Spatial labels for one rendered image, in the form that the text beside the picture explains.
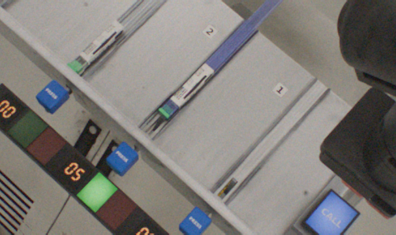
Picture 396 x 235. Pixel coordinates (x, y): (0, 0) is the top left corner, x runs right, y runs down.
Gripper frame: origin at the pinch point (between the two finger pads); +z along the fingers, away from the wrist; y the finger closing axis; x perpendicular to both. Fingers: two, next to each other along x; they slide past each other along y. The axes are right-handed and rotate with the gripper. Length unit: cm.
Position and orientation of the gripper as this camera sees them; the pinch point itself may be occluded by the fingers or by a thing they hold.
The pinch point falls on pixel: (371, 188)
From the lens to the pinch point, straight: 66.9
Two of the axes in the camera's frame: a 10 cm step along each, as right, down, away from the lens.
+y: -7.4, -6.4, 2.0
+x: -6.7, 7.0, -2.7
